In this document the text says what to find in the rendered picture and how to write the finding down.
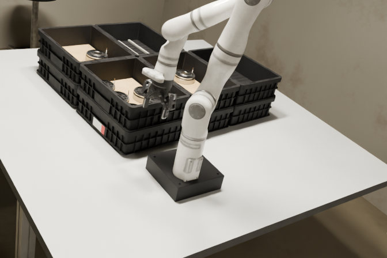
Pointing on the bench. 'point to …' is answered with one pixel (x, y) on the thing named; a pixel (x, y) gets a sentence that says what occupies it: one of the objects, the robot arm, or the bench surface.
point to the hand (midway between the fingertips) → (154, 111)
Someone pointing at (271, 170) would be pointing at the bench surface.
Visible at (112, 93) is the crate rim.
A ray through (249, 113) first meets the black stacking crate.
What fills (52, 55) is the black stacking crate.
